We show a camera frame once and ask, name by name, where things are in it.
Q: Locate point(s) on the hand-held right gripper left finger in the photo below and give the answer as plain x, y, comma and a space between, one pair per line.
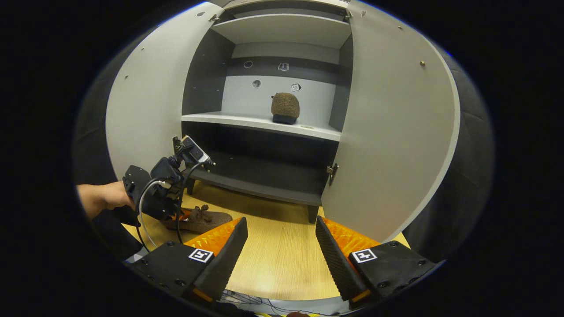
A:
229, 259

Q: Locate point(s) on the black backdrop cloth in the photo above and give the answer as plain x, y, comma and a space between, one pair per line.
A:
462, 176

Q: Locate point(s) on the grey shoe cabinet door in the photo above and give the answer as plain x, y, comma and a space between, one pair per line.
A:
392, 132
150, 101

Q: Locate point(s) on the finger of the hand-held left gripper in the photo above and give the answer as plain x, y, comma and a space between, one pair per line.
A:
184, 215

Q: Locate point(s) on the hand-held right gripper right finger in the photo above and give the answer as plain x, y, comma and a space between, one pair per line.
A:
335, 264

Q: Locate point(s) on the brown suede shoe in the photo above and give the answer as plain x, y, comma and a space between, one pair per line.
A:
207, 220
285, 105

